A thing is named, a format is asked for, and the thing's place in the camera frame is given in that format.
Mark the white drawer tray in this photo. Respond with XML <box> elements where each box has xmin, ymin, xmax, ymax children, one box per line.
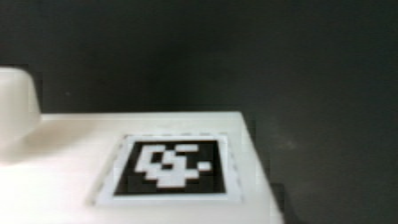
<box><xmin>0</xmin><ymin>67</ymin><xmax>285</xmax><ymax>224</ymax></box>

